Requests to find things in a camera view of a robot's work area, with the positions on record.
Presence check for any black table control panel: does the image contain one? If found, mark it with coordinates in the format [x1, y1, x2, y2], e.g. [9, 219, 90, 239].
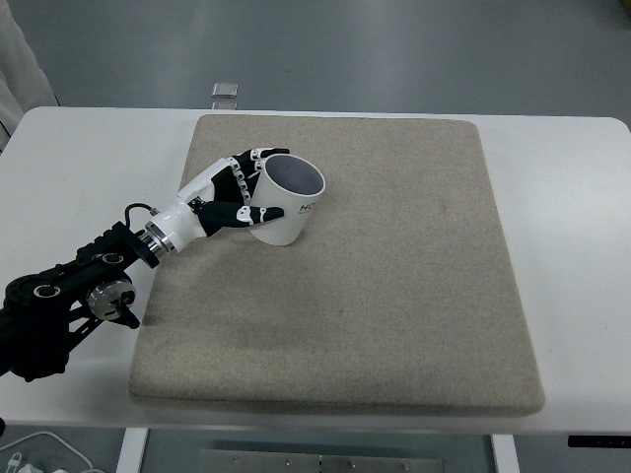
[567, 435, 631, 450]

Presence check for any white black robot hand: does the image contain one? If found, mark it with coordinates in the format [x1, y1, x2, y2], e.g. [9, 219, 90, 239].
[157, 146, 292, 252]

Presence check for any white table leg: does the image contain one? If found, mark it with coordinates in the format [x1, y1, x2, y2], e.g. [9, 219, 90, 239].
[490, 434, 520, 473]
[116, 427, 150, 473]

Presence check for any white ceramic cup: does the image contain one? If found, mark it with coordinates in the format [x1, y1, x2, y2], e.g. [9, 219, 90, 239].
[248, 153, 327, 246]

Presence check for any person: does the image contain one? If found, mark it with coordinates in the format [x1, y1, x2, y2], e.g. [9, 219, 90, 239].
[0, 0, 63, 154]

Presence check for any white cable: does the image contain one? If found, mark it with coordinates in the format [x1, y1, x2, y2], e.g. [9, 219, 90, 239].
[0, 430, 96, 473]

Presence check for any beige fabric mat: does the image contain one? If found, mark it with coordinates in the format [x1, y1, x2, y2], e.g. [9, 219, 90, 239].
[126, 113, 547, 419]

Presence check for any grey metal plate with screws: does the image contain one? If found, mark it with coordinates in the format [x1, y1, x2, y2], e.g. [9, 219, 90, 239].
[198, 448, 445, 473]

